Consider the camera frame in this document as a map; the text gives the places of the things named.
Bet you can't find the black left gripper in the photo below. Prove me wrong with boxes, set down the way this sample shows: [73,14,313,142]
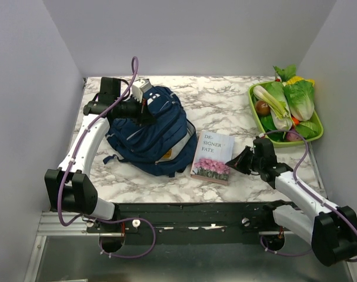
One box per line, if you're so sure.
[115,93,158,126]

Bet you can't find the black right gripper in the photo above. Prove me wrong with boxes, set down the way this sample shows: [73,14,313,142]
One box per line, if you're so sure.
[226,145,263,174]

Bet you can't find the white book with pink roses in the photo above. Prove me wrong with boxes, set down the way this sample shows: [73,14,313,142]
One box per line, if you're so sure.
[191,130,235,185]

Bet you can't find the navy blue student backpack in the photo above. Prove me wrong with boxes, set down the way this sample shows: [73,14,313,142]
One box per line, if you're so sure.
[105,86,198,177]

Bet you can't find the yellow paperback book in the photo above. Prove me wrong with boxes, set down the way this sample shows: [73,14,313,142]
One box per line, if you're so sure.
[162,149,172,160]

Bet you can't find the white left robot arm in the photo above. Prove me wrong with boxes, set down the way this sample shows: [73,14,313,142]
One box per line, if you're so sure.
[44,75,147,232]

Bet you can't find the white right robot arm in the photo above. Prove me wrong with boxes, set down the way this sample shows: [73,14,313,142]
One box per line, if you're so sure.
[137,137,357,266]

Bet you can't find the green plastic vegetable tray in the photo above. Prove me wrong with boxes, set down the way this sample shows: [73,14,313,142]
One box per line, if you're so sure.
[249,80,323,147]

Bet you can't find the purple onion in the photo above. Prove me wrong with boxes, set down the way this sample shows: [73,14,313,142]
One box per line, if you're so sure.
[285,128,303,142]

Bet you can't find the brown round fruit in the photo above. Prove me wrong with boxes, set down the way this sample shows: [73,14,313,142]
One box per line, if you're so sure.
[254,100,271,116]

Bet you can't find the white green bok choy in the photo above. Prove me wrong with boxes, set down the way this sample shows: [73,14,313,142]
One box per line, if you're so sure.
[252,81,293,131]

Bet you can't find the green lettuce head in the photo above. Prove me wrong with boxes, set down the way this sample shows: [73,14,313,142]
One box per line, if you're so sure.
[284,80,315,121]

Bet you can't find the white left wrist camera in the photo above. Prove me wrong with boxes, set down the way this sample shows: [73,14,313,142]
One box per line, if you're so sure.
[131,79,152,103]

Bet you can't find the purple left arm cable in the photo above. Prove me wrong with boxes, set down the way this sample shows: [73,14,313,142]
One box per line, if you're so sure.
[57,56,157,260]

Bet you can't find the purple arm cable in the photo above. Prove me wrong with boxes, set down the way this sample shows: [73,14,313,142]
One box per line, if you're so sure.
[256,130,357,262]
[57,56,157,260]

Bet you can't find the black mounting rail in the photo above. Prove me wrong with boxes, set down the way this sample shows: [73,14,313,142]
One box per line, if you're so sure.
[50,202,296,245]

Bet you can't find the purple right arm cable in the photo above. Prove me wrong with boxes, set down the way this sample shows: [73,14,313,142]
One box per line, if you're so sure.
[256,130,357,262]

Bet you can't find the aluminium frame rail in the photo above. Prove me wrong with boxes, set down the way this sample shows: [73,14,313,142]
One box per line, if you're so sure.
[23,210,99,282]

